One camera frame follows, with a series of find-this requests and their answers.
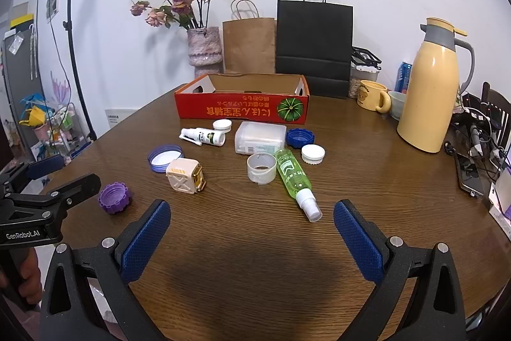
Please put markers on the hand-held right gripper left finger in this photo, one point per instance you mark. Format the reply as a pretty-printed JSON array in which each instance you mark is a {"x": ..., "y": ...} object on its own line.
[{"x": 145, "y": 241}]

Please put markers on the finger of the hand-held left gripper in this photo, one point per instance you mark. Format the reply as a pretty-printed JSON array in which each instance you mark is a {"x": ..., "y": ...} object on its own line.
[
  {"x": 48, "y": 165},
  {"x": 80, "y": 186}
]

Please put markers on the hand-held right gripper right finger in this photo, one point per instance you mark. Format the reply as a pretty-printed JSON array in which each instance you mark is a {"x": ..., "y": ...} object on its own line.
[{"x": 355, "y": 237}]

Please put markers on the purple notched bottle cap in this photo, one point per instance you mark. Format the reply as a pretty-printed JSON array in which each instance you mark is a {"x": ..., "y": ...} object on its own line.
[{"x": 115, "y": 198}]

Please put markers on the violet lid white liner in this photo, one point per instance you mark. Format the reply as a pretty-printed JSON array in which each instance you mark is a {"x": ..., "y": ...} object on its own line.
[{"x": 165, "y": 157}]

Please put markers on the green packet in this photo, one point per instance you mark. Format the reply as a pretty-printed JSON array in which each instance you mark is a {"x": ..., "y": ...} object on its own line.
[{"x": 291, "y": 169}]

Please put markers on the large white ridged cap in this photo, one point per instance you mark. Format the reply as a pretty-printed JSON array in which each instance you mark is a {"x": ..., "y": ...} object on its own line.
[{"x": 313, "y": 153}]

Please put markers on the blue notched bottle cap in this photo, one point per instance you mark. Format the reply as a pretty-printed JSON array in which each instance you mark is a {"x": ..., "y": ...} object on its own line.
[{"x": 297, "y": 137}]

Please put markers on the grey tape roll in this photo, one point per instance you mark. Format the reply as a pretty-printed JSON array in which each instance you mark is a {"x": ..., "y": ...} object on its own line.
[{"x": 255, "y": 174}]

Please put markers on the white spray bottle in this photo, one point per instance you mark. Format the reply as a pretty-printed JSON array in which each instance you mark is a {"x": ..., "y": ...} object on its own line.
[{"x": 209, "y": 137}]

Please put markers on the translucent plastic container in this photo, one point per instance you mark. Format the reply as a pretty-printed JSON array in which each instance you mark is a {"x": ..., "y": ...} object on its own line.
[{"x": 259, "y": 137}]

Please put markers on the small white ridged cap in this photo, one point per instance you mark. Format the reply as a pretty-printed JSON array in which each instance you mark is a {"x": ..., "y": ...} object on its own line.
[{"x": 222, "y": 124}]

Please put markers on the red cardboard box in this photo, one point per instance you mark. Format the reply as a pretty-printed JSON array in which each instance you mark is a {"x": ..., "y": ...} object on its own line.
[{"x": 239, "y": 109}]

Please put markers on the person's left hand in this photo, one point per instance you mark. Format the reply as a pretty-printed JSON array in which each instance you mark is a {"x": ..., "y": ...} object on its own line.
[{"x": 31, "y": 269}]

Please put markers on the storage cart with clutter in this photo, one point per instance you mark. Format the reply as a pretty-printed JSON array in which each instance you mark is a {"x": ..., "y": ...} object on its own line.
[{"x": 52, "y": 125}]

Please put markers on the white carton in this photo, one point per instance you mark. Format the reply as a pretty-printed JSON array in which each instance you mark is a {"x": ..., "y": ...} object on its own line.
[{"x": 119, "y": 119}]

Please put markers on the grey refrigerator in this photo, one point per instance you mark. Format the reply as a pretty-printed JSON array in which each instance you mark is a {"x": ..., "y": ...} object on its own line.
[{"x": 20, "y": 77}]

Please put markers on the black light stand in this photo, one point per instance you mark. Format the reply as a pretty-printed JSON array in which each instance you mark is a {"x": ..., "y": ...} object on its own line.
[{"x": 74, "y": 45}]

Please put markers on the black smartphone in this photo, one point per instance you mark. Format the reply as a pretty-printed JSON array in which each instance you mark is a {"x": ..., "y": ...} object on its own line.
[{"x": 471, "y": 175}]

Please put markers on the grey ceramic bowl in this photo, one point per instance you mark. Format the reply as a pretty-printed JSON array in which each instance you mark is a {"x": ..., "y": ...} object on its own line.
[{"x": 397, "y": 105}]

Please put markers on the yellow bear mug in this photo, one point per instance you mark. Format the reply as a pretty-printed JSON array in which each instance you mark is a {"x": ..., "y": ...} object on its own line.
[{"x": 369, "y": 97}]

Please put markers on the glass jar black clip lid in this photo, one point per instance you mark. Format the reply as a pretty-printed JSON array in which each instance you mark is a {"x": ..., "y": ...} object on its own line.
[{"x": 361, "y": 76}]

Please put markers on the yellow thermos jug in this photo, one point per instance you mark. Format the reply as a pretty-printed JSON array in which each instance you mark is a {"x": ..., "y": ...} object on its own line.
[{"x": 429, "y": 93}]

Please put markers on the blue drink can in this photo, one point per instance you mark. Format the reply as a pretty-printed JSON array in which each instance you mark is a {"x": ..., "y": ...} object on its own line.
[{"x": 403, "y": 75}]

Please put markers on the dark wooden chair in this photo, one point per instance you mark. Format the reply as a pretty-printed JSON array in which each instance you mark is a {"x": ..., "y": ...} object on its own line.
[{"x": 493, "y": 101}]

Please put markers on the black paper bag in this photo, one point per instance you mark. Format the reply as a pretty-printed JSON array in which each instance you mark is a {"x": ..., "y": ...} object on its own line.
[{"x": 315, "y": 41}]

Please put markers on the brown paper bag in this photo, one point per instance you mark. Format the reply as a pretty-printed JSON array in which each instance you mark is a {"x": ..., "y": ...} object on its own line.
[{"x": 249, "y": 45}]

